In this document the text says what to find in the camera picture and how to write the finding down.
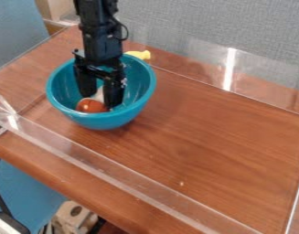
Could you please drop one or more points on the clear acrylic front barrier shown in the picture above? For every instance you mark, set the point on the clear acrylic front barrier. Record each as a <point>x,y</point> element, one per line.
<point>135,202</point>

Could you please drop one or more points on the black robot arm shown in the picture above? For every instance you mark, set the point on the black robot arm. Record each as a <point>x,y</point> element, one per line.
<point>100,29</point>

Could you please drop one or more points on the white block with hole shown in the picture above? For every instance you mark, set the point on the white block with hole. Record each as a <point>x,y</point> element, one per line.
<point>73,219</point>

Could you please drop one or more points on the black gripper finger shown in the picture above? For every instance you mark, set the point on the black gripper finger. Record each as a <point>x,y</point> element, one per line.
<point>85,80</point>
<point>113,91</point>

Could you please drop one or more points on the blue plastic bowl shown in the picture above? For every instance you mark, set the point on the blue plastic bowl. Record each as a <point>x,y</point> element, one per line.
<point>62,95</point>

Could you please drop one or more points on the brown capped toy mushroom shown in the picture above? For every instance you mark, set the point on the brown capped toy mushroom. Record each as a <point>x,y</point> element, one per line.
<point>92,104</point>

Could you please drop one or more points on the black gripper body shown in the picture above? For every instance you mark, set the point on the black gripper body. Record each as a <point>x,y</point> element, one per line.
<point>109,68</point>

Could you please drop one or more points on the yellow toy object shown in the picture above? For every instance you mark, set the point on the yellow toy object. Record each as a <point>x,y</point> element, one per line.
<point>144,55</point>

